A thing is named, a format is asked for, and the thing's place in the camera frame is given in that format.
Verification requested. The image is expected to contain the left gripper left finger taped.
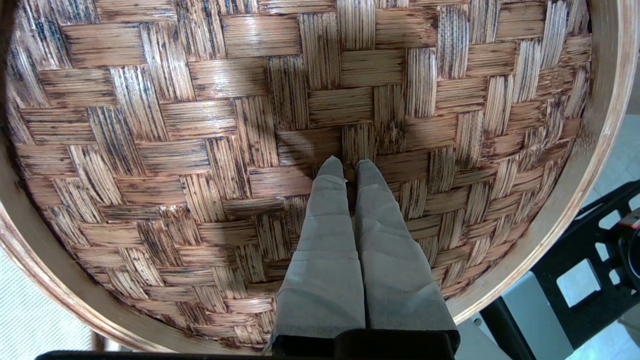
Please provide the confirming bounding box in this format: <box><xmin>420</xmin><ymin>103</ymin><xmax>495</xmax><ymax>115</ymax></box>
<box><xmin>270</xmin><ymin>156</ymin><xmax>366</xmax><ymax>351</ymax></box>

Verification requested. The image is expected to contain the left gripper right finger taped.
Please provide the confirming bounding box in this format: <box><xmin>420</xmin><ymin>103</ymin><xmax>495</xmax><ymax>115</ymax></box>
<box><xmin>354</xmin><ymin>159</ymin><xmax>460</xmax><ymax>333</ymax></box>

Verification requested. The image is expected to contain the small woven bamboo lid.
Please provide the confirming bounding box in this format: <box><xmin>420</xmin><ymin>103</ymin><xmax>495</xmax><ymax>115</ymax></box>
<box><xmin>0</xmin><ymin>0</ymin><xmax>640</xmax><ymax>354</ymax></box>

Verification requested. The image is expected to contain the black metal frame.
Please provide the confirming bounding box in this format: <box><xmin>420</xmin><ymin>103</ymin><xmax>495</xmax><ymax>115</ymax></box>
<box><xmin>480</xmin><ymin>180</ymin><xmax>640</xmax><ymax>360</ymax></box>

